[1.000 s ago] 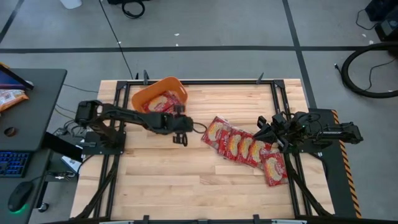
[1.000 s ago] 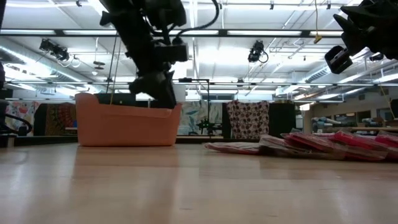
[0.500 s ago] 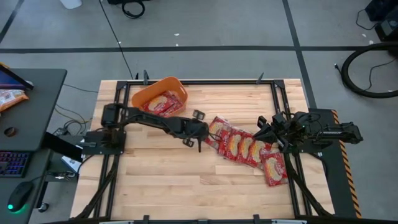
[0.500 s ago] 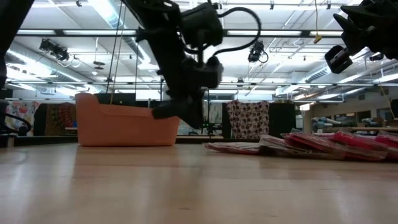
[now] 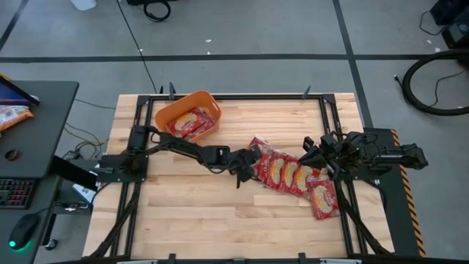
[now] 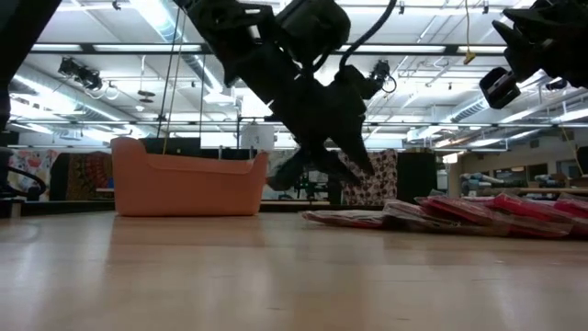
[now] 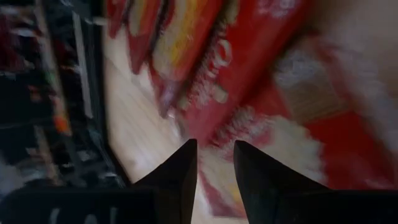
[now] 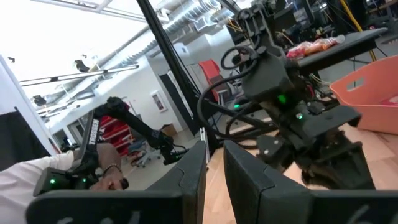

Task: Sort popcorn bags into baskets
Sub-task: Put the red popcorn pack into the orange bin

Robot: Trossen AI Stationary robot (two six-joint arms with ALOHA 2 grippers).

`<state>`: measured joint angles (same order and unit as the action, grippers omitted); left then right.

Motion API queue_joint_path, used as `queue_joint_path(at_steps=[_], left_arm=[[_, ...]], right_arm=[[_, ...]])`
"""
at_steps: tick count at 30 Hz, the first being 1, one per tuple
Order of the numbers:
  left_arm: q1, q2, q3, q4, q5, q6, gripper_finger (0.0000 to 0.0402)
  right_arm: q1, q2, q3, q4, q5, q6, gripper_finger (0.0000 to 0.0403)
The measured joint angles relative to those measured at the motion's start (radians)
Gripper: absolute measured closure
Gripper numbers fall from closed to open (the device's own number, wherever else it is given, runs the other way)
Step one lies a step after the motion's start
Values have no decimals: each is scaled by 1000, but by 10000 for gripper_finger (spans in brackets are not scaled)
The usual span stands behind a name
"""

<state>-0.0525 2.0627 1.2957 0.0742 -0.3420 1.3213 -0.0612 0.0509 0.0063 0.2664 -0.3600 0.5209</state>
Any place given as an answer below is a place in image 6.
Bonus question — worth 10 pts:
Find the black overhead camera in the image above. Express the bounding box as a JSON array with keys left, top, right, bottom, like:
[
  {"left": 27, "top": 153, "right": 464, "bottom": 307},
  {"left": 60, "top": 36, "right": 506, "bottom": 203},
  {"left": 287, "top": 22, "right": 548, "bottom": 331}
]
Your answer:
[{"left": 369, "top": 59, "right": 398, "bottom": 95}]

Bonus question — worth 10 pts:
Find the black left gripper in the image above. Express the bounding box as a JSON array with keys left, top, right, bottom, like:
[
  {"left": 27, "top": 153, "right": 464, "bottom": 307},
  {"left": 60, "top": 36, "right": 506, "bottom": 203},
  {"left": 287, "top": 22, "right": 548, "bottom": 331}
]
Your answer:
[{"left": 249, "top": 44, "right": 377, "bottom": 193}]

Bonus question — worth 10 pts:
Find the black hanging cable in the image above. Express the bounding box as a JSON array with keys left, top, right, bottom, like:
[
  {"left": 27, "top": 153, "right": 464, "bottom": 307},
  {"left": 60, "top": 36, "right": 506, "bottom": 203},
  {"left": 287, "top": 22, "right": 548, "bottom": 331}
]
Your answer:
[
  {"left": 198, "top": 40, "right": 208, "bottom": 149},
  {"left": 157, "top": 0, "right": 185, "bottom": 139}
]

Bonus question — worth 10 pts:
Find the wooden workbench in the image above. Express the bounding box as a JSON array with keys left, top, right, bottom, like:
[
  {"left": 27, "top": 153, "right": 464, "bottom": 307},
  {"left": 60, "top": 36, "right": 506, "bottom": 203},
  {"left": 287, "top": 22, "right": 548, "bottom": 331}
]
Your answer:
[{"left": 452, "top": 151, "right": 588, "bottom": 200}]

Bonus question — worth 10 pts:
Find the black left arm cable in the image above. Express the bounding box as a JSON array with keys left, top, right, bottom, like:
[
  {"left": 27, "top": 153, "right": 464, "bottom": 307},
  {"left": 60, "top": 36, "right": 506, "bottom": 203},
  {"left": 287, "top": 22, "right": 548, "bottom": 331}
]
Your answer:
[{"left": 338, "top": 0, "right": 399, "bottom": 71}]

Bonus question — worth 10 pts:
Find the white box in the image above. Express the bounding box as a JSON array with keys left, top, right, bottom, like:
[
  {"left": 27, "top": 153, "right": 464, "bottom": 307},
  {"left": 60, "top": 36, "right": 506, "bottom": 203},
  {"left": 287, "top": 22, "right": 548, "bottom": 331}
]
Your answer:
[{"left": 240, "top": 123, "right": 277, "bottom": 151}]

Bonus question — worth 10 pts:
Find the silver ceiling air duct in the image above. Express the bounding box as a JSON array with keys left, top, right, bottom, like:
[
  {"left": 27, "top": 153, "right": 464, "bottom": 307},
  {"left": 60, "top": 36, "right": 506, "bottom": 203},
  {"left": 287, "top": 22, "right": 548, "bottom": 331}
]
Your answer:
[{"left": 130, "top": 0, "right": 224, "bottom": 93}]

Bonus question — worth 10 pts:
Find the black overhead rig beam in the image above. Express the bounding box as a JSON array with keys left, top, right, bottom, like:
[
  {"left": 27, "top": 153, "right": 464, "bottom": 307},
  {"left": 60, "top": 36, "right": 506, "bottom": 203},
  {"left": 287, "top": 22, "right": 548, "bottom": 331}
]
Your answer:
[{"left": 29, "top": 42, "right": 506, "bottom": 57}]

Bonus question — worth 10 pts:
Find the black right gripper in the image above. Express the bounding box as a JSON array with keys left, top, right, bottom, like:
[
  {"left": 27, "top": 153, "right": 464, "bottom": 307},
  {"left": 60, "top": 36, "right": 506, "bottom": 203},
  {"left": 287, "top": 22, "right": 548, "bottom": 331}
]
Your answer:
[{"left": 478, "top": 0, "right": 588, "bottom": 111}]

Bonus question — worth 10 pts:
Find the spotted white fabric panel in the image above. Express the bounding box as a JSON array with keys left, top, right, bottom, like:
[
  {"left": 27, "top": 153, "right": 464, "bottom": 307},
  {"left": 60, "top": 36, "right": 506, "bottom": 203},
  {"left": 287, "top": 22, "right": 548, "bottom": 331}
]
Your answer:
[{"left": 337, "top": 148, "right": 399, "bottom": 207}]

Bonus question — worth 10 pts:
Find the dark red patterned fabric panel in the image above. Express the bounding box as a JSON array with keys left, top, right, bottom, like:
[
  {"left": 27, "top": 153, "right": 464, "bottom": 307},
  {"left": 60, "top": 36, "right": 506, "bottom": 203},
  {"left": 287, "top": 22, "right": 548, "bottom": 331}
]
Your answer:
[{"left": 49, "top": 151, "right": 115, "bottom": 201}]

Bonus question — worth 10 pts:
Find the black ceiling spotlight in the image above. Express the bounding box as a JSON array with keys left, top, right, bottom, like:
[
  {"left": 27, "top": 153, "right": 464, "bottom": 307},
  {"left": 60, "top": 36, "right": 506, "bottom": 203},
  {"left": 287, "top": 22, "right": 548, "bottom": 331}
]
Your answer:
[{"left": 57, "top": 56, "right": 104, "bottom": 92}]

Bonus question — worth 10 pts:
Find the black panel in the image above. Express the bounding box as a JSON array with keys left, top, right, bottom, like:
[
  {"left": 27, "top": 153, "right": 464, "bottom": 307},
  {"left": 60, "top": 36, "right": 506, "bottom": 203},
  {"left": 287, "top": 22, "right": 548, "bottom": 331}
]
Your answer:
[{"left": 396, "top": 151, "right": 438, "bottom": 203}]

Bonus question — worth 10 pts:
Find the orange plastic basket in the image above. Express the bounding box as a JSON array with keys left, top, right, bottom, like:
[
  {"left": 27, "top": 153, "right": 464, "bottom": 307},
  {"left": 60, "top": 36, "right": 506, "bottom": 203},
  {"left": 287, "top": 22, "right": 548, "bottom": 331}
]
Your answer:
[{"left": 109, "top": 136, "right": 270, "bottom": 218}]

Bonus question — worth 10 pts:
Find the pink floral fabric panel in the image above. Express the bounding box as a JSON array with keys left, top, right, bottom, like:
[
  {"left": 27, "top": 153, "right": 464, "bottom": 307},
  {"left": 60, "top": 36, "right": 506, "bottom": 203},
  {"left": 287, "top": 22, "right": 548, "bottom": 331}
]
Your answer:
[{"left": 7, "top": 149, "right": 60, "bottom": 201}]

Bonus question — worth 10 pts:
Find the black chair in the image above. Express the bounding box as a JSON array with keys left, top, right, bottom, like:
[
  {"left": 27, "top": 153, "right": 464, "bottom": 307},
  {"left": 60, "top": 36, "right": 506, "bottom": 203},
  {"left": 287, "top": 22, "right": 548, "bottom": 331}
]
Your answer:
[{"left": 0, "top": 145, "right": 48, "bottom": 203}]

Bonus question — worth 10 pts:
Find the yellow hanging cable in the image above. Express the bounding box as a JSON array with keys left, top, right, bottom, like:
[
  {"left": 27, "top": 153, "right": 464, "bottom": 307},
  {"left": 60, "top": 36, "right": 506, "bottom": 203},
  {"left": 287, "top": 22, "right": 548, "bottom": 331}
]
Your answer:
[{"left": 462, "top": 0, "right": 478, "bottom": 66}]

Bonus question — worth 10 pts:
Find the teal leaf fabric panel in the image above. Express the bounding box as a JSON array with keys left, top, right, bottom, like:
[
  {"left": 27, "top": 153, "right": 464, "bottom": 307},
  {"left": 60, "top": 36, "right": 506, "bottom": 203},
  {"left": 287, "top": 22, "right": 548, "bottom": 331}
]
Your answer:
[{"left": 264, "top": 149, "right": 330, "bottom": 200}]

